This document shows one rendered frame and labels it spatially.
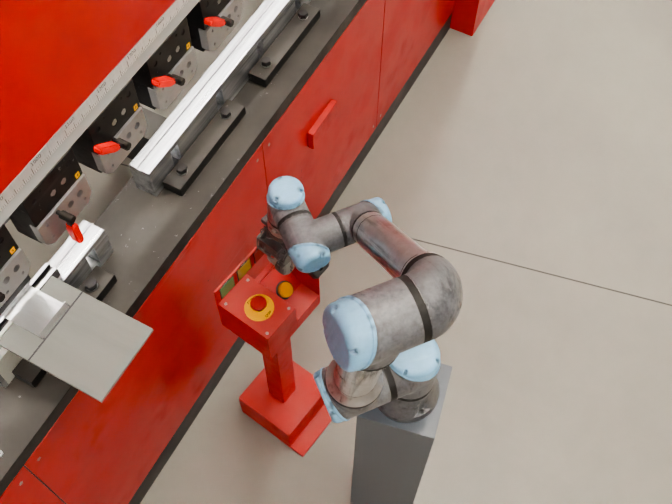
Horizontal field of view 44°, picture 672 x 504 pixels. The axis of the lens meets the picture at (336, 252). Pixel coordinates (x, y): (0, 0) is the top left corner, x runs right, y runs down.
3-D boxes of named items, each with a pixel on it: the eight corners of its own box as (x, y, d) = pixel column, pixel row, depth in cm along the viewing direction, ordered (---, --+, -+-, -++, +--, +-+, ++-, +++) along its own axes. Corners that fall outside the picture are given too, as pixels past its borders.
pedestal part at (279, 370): (283, 403, 258) (273, 328, 211) (268, 392, 260) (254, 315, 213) (296, 389, 260) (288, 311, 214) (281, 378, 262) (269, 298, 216)
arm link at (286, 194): (276, 213, 166) (260, 178, 169) (275, 239, 175) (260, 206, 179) (312, 200, 168) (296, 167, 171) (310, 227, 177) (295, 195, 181)
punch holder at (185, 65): (161, 114, 188) (147, 63, 174) (130, 100, 190) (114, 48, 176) (198, 70, 195) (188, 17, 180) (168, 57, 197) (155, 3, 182)
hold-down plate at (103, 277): (35, 388, 180) (31, 383, 178) (15, 377, 182) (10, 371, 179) (118, 280, 194) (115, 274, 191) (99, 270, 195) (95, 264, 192)
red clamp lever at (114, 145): (103, 149, 165) (132, 142, 174) (87, 141, 166) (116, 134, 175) (102, 157, 166) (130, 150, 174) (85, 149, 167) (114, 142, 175)
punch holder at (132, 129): (108, 178, 179) (89, 129, 165) (76, 163, 181) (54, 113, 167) (149, 130, 186) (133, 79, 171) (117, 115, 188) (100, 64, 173)
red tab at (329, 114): (313, 149, 254) (313, 135, 248) (307, 147, 254) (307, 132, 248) (337, 115, 260) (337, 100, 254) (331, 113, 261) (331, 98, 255)
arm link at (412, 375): (446, 387, 181) (454, 362, 169) (389, 411, 178) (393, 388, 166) (421, 340, 187) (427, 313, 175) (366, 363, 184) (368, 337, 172)
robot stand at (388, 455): (422, 463, 261) (452, 366, 194) (407, 520, 252) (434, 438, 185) (366, 447, 263) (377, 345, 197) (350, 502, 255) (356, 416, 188)
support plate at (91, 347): (102, 403, 167) (100, 401, 166) (-2, 345, 173) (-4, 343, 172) (154, 330, 175) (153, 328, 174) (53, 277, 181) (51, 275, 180)
